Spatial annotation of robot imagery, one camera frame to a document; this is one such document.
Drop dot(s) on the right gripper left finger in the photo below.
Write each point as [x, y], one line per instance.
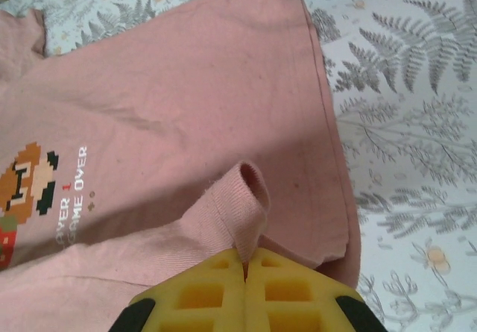
[194, 302]

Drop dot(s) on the pink printed t-shirt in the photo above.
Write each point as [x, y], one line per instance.
[186, 104]

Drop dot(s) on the floral tablecloth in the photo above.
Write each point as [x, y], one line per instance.
[410, 123]

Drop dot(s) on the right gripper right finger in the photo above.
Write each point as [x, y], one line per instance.
[298, 302]

